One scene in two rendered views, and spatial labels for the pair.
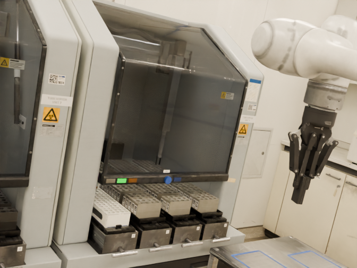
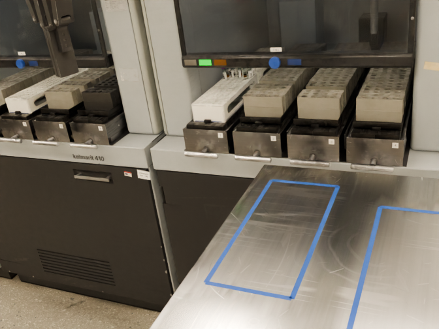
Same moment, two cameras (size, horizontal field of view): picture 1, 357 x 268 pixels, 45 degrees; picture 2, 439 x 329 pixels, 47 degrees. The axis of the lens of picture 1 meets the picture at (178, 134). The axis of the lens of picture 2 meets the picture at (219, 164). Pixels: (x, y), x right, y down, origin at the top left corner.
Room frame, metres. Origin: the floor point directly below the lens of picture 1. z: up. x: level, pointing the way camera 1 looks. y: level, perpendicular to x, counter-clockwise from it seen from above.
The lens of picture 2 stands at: (0.91, -1.06, 1.34)
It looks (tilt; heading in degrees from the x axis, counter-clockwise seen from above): 26 degrees down; 65
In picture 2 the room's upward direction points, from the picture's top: 8 degrees counter-clockwise
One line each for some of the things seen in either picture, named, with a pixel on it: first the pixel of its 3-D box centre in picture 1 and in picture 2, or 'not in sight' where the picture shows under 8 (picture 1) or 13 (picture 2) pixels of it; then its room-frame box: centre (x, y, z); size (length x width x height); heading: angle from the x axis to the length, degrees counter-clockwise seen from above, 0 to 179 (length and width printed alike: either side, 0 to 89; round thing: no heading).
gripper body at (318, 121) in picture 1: (316, 126); not in sight; (1.04, -0.32, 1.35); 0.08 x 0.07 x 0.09; 106
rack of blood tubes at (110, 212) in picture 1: (99, 206); (227, 97); (1.58, 0.24, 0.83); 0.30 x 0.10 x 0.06; 39
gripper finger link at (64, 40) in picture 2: (310, 179); (64, 33); (1.05, -0.34, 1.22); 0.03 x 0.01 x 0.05; 106
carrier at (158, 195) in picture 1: (166, 199); (326, 95); (1.77, 0.00, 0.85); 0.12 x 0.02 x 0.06; 128
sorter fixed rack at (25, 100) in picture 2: not in sight; (46, 93); (1.14, 0.79, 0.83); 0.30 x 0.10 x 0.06; 39
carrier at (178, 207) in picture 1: (178, 207); (319, 107); (1.70, -0.06, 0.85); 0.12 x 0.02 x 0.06; 128
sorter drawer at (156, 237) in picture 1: (116, 203); (289, 100); (1.78, 0.21, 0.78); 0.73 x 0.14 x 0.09; 39
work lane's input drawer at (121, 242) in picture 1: (83, 206); (244, 98); (1.69, 0.33, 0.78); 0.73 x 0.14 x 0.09; 39
